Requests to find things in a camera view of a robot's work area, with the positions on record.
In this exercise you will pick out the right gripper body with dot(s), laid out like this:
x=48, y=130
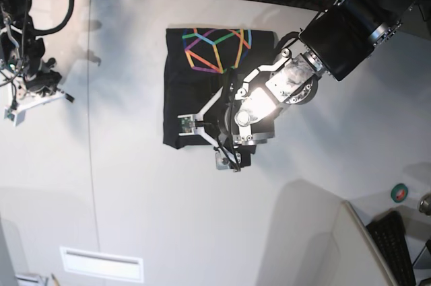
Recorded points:
x=40, y=78

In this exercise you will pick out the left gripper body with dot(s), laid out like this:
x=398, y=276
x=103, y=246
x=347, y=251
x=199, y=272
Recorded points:
x=227, y=126

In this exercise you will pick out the black t-shirt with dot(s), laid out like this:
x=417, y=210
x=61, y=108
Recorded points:
x=200, y=61

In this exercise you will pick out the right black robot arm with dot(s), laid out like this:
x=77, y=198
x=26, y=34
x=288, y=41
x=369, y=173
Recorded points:
x=22, y=50

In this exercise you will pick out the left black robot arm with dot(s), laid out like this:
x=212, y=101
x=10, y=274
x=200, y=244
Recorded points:
x=335, y=42

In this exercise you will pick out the white desk divider panel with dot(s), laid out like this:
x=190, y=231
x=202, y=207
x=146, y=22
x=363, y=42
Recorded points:
x=359, y=261

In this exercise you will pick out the green tape roll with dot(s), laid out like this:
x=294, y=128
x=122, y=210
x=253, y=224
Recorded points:
x=399, y=193

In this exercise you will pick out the black keyboard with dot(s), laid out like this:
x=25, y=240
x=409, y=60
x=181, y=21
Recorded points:
x=388, y=233

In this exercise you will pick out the silver round knob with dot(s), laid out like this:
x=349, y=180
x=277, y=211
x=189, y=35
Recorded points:
x=424, y=205

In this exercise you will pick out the pencil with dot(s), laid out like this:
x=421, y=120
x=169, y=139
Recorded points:
x=55, y=280

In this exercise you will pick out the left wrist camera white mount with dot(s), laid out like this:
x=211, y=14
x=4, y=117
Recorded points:
x=205, y=125

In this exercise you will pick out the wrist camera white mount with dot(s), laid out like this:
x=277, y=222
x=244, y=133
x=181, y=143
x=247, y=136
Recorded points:
x=18, y=104
x=205, y=125

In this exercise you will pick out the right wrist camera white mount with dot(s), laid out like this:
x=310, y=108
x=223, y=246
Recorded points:
x=18, y=104

